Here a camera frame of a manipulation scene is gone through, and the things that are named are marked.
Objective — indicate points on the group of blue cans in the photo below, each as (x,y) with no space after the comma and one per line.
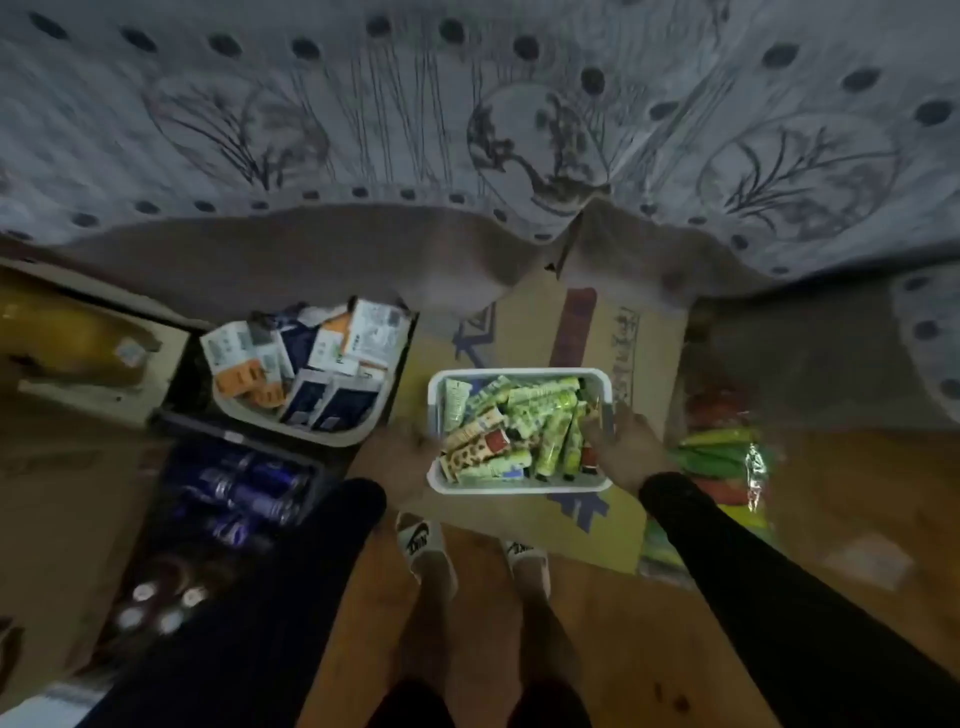
(247,487)

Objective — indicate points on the white plastic tub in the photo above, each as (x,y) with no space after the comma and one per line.
(337,437)

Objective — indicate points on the white black slipper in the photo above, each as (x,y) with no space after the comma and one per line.
(424,551)
(529,566)

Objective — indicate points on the person's left leg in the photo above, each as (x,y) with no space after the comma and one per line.
(424,637)

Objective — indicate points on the person's black shorts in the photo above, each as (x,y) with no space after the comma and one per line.
(480,709)

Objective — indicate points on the group of dark capped bottles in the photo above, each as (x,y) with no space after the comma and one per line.
(161,600)

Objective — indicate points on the pile of assorted sachets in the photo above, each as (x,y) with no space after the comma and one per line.
(322,352)

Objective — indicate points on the grey patterned bed cloth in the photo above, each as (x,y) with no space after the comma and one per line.
(480,112)

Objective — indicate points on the person's left hand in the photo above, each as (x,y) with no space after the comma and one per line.
(397,469)

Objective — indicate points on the person's right hand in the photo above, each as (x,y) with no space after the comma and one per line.
(630,450)

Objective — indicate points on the yellow cardboard box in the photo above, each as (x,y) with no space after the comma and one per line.
(75,337)

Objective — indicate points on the heap of colourful plastic packets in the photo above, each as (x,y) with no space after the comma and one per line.
(720,457)

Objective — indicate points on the person's right forearm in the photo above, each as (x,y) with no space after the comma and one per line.
(772,615)

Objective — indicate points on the person's right leg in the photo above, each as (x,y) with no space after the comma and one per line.
(547,645)

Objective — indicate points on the white perforated basket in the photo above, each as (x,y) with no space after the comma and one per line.
(517,373)

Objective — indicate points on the person's leg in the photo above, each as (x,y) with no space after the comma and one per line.
(424,637)
(547,645)

